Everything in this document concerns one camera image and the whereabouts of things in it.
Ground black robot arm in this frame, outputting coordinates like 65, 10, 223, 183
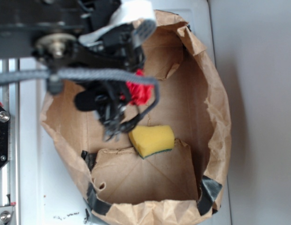
0, 0, 145, 140

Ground yellow sponge with green pad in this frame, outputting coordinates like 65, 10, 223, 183
129, 125, 175, 159

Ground black mounting bracket with bolts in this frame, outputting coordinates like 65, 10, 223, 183
0, 103, 10, 170

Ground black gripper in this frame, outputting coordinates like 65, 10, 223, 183
74, 28, 145, 142

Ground grey braided cable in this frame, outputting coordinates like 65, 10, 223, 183
0, 70, 160, 122

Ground aluminium frame rail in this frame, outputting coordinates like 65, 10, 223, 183
0, 58, 21, 225

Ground brown paper bag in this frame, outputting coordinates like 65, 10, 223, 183
40, 11, 231, 225

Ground red paper ball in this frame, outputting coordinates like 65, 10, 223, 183
117, 81, 154, 106

